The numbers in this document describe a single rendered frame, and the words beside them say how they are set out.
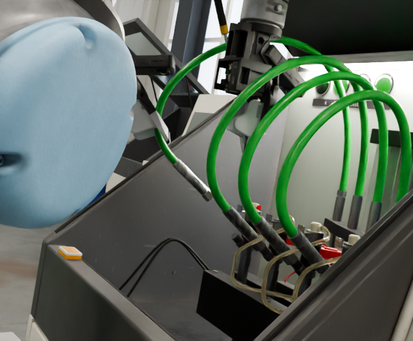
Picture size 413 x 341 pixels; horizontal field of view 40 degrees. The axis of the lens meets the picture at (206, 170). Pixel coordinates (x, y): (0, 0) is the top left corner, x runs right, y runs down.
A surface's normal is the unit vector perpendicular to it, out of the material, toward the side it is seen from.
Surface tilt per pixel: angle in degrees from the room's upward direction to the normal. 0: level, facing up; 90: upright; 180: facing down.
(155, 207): 90
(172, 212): 90
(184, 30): 90
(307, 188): 90
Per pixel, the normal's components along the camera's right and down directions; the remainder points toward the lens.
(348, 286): 0.51, 0.14
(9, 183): 0.36, 0.55
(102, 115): 0.90, 0.30
